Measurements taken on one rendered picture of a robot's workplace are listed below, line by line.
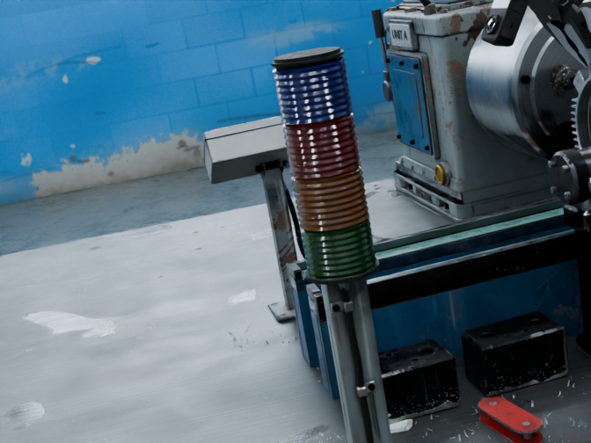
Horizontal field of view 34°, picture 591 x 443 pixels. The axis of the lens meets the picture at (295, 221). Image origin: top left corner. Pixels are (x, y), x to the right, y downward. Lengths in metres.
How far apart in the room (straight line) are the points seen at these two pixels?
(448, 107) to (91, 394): 0.76
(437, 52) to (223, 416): 0.77
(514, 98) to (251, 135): 0.39
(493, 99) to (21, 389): 0.80
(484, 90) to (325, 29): 5.18
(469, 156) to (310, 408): 0.68
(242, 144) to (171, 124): 5.33
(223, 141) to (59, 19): 5.32
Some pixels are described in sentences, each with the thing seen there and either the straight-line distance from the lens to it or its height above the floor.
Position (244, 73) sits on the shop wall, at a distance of 6.63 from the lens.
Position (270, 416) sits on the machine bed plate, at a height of 0.80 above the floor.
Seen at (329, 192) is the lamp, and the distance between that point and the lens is 0.78.
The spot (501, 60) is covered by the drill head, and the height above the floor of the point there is 1.09.
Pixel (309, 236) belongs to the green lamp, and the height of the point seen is 1.07.
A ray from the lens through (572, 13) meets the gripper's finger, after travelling 1.24.
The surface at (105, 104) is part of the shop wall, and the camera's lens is 6.64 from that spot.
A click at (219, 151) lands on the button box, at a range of 1.32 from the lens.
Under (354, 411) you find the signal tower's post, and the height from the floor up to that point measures 0.90.
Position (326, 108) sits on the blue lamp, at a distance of 0.77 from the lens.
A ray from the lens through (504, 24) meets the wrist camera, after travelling 1.22.
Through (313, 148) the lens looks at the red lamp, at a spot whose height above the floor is 1.15.
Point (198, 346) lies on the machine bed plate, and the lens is 1.36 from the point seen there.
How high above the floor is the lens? 1.30
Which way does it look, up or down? 15 degrees down
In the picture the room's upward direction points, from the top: 10 degrees counter-clockwise
